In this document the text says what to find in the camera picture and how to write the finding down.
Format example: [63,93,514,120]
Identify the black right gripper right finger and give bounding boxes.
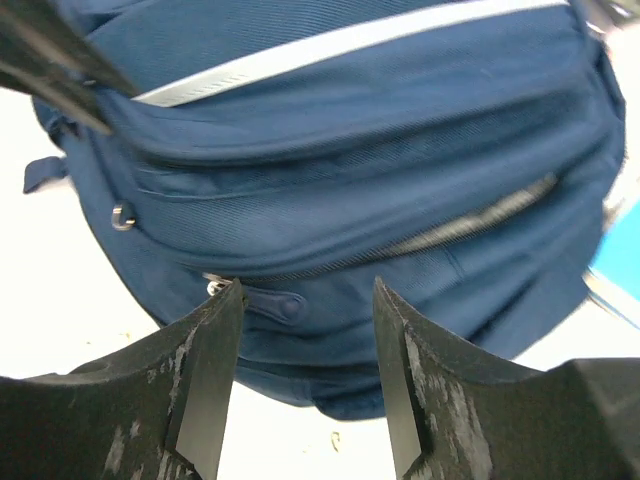
[373,281,639,480]

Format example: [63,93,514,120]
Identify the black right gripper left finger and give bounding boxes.
[1,282,245,479]

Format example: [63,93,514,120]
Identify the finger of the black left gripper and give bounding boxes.
[1,1,138,134]

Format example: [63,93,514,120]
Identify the navy blue student backpack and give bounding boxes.
[25,1,625,420]

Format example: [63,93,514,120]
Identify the teal blue hardcover book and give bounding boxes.
[584,201,640,329]

